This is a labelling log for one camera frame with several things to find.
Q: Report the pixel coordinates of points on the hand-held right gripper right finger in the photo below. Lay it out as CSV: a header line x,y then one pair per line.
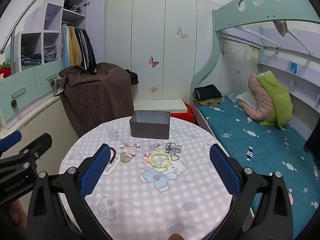
x,y
223,170

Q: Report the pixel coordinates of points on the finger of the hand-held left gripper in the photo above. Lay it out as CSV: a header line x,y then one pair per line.
x,y
11,138
37,145

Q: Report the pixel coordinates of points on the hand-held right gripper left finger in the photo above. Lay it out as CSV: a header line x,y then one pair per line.
x,y
96,170

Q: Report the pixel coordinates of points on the jade heart pendant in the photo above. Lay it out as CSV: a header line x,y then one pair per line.
x,y
125,158

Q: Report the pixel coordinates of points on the grey metal box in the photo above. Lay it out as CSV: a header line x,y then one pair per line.
x,y
150,125

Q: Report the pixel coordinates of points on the pinecone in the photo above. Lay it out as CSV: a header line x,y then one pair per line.
x,y
52,82
13,103

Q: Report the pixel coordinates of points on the teal candy print bedspread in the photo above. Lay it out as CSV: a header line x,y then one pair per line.
x,y
250,135

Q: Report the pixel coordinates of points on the pink flower charm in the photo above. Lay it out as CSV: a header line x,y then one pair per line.
x,y
145,158

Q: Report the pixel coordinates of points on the round table with checked cloth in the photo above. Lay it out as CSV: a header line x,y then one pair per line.
x,y
140,205

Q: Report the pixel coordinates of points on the lilac wardrobe shelf unit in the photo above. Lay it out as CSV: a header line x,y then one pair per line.
x,y
37,85

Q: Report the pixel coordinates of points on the green plant in red pot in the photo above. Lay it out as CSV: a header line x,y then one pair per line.
x,y
5,71

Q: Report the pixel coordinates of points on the tan folded garment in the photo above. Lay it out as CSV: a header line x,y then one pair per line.
x,y
208,102

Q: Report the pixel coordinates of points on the brown polka-dot cloth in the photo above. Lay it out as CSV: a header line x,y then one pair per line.
x,y
100,97

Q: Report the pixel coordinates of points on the white pillow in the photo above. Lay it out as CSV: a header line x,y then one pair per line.
x,y
246,98

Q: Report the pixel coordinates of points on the folded blue jeans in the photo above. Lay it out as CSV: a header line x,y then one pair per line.
x,y
31,61

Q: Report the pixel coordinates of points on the dark navy folded garment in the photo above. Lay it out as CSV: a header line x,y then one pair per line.
x,y
207,91

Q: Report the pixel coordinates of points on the green quilt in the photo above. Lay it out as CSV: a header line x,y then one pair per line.
x,y
277,97

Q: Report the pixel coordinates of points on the dark cloth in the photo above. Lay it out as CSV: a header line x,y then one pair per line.
x,y
313,140

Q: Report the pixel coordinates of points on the pale pink butterfly sticker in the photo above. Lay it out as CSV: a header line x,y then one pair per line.
x,y
153,89

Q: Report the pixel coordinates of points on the small tan butterfly sticker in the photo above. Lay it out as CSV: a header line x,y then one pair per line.
x,y
238,71

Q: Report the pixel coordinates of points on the black garment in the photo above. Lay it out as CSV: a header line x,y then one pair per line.
x,y
133,77

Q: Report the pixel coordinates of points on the row of hanging clothes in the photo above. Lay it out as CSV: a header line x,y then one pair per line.
x,y
77,47

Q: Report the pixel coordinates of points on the red butterfly sticker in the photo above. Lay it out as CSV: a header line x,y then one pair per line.
x,y
153,62

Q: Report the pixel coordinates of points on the small blue box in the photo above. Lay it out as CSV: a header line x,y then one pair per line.
x,y
293,67

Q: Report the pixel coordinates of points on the white wardrobe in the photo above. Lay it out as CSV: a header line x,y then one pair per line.
x,y
165,55

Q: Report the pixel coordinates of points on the dark and grey folded clothes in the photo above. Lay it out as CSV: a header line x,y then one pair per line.
x,y
72,7

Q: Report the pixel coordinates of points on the cream butterfly sticker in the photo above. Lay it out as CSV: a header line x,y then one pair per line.
x,y
182,33

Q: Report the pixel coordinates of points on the grey metal strut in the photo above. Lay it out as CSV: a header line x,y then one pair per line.
x,y
300,41

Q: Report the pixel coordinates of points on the tan hanging cloth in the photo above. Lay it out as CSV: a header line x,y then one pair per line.
x,y
280,27

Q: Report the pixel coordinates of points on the grey curved metal rail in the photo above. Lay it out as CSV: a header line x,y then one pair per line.
x,y
23,21

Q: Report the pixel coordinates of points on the mint green bunk bed frame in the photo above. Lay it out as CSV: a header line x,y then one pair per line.
x,y
250,17

